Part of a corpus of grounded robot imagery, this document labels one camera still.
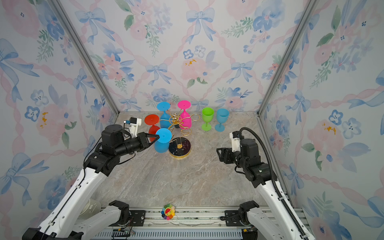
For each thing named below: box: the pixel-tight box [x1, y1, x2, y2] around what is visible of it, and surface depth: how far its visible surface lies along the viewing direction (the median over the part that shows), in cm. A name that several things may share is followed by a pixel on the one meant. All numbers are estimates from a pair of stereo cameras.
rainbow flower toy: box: [161, 203, 176, 221], surface depth 77 cm
